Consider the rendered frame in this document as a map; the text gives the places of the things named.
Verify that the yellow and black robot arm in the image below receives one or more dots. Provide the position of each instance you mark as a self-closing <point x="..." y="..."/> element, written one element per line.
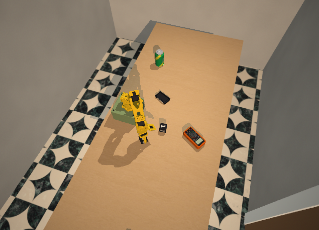
<point x="133" y="102"/>

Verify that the orange digital multimeter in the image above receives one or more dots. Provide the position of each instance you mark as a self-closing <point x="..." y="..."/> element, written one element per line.
<point x="195" y="138"/>

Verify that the green drink can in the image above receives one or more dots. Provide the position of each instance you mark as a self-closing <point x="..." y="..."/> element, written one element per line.
<point x="159" y="58"/>

